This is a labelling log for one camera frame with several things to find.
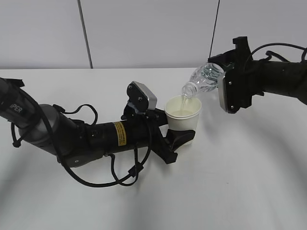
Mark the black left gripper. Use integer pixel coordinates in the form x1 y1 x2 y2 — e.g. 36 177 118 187
85 107 196 164

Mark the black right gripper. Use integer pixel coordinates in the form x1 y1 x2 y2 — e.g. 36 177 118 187
207 36 264 108

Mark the white paper cup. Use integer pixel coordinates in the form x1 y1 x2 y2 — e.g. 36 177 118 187
165 95 202 131

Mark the clear water bottle green label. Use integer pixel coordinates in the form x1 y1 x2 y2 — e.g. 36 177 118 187
182 62 224 98

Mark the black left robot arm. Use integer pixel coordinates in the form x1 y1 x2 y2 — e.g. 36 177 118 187
0 79 195 168

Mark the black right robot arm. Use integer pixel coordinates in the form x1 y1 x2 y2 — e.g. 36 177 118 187
208 36 307 114

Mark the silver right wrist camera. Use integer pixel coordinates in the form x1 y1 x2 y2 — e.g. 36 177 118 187
218 70 240 114

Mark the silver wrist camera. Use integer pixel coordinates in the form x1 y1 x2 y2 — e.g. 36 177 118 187
218 70 240 114
127 81 157 114

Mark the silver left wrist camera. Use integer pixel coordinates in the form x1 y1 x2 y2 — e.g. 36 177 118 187
127 81 157 114

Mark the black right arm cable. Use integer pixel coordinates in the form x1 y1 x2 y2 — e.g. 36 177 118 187
247 43 307 63

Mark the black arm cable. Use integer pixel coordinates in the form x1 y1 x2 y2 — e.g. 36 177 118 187
9 79 154 188
247 43 307 63

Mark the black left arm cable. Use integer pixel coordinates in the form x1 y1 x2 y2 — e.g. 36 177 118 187
9 79 154 188

